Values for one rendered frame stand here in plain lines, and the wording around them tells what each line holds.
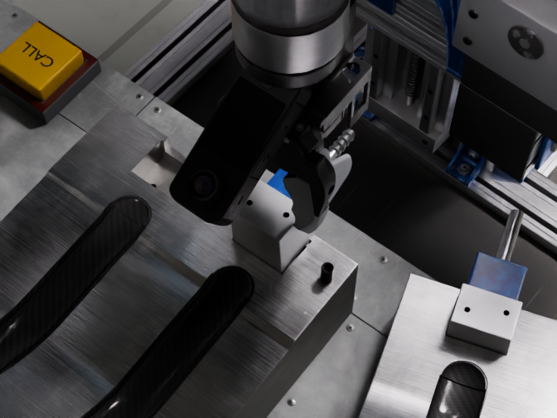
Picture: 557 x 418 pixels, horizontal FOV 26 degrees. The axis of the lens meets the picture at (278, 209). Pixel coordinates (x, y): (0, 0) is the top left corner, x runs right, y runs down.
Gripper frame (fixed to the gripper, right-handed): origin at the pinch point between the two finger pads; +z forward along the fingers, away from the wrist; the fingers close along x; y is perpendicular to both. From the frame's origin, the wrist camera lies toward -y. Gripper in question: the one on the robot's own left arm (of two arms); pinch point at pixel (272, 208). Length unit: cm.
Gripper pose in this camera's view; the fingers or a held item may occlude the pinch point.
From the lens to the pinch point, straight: 94.8
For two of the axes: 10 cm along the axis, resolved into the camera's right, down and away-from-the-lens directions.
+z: 0.0, 5.0, 8.7
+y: 6.1, -6.9, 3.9
